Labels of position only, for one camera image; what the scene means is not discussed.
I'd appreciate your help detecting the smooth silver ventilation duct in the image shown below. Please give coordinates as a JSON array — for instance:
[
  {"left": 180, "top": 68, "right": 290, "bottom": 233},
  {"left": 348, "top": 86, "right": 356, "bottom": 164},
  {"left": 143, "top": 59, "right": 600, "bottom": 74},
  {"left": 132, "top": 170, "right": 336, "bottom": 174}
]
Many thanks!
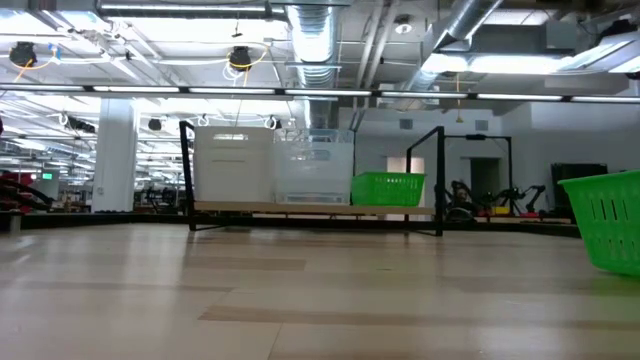
[{"left": 404, "top": 0, "right": 504, "bottom": 94}]

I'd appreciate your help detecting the ribbed silver ventilation duct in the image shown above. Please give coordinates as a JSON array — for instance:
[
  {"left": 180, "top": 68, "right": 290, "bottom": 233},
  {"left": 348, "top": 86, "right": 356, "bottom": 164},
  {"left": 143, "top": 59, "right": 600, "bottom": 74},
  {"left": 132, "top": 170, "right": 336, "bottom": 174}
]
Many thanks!
[{"left": 284, "top": 4, "right": 341, "bottom": 129}]

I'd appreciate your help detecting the red and black machine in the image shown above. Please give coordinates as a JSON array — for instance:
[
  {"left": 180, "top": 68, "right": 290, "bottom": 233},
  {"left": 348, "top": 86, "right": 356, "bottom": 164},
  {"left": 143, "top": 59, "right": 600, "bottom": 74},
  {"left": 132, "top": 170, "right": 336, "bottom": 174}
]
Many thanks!
[{"left": 0, "top": 169, "right": 55, "bottom": 212}]

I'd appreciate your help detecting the white square column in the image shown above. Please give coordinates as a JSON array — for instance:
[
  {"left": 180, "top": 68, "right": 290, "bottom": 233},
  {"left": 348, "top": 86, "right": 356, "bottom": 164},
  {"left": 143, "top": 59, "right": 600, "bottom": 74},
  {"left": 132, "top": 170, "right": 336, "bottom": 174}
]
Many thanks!
[{"left": 91, "top": 97, "right": 140, "bottom": 214}]

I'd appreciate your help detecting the green plastic basket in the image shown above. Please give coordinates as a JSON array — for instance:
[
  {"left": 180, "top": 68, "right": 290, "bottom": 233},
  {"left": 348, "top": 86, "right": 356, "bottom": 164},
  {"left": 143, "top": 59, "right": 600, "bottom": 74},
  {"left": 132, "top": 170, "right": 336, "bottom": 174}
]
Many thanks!
[
  {"left": 350, "top": 171, "right": 427, "bottom": 208},
  {"left": 558, "top": 170, "right": 640, "bottom": 278}
]

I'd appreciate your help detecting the person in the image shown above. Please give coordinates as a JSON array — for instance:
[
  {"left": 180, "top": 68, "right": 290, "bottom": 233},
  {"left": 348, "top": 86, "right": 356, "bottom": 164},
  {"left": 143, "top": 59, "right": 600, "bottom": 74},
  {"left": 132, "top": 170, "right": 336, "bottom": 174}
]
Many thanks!
[{"left": 446, "top": 179, "right": 482, "bottom": 222}]

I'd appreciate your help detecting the white door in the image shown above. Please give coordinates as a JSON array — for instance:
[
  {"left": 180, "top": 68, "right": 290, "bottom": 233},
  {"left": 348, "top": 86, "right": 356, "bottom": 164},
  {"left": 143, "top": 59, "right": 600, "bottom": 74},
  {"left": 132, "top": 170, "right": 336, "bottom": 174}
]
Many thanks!
[{"left": 385, "top": 156, "right": 426, "bottom": 174}]

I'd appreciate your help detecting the black frame robot station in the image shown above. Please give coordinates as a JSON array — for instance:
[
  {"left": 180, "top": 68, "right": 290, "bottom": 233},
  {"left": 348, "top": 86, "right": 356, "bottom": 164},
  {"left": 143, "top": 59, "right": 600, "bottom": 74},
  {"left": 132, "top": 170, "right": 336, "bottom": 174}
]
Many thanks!
[{"left": 444, "top": 133, "right": 514, "bottom": 216}]

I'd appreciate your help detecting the black aluminium table frame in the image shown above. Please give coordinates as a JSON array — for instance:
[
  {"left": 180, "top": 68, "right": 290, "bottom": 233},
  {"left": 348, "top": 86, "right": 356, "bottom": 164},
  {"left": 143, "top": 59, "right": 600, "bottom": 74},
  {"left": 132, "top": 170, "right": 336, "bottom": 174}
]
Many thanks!
[{"left": 0, "top": 212, "right": 584, "bottom": 240}]

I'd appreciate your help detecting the large black screen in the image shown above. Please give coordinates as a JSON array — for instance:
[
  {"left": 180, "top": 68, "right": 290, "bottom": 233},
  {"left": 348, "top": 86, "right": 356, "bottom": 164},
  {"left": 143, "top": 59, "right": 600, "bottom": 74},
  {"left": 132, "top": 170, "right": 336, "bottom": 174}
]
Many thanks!
[{"left": 549, "top": 162, "right": 609, "bottom": 207}]

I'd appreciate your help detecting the grey metal cylinder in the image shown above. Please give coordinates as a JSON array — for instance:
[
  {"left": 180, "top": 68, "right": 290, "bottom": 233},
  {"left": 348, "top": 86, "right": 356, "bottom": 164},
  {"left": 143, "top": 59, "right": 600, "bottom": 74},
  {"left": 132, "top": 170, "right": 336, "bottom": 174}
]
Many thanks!
[{"left": 5, "top": 210, "right": 24, "bottom": 235}]

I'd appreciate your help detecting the suspended linear light rail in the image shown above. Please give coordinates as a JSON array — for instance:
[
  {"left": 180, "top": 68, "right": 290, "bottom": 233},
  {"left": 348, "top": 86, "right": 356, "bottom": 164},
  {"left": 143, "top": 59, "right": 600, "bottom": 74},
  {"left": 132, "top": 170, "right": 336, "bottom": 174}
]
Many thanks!
[{"left": 0, "top": 83, "right": 640, "bottom": 105}]

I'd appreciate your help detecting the black ceiling-hung device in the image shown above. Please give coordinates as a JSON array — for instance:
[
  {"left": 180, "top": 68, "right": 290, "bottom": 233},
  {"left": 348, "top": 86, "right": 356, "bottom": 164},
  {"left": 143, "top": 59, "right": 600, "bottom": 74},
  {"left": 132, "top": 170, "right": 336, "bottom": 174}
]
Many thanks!
[
  {"left": 228, "top": 45, "right": 254, "bottom": 72},
  {"left": 8, "top": 41, "right": 38, "bottom": 69}
]

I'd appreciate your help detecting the black-framed wooden shelf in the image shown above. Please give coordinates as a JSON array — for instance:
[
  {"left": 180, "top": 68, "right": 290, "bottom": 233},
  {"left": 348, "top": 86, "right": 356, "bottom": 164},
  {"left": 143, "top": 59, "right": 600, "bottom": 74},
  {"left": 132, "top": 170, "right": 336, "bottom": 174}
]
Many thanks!
[{"left": 178, "top": 119, "right": 446, "bottom": 238}]

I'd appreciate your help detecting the bright ceiling light panel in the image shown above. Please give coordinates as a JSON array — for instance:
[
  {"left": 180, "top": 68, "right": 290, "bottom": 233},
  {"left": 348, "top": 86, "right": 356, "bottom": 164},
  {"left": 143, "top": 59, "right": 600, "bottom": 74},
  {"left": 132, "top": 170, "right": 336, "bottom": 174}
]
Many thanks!
[{"left": 422, "top": 52, "right": 576, "bottom": 76}]

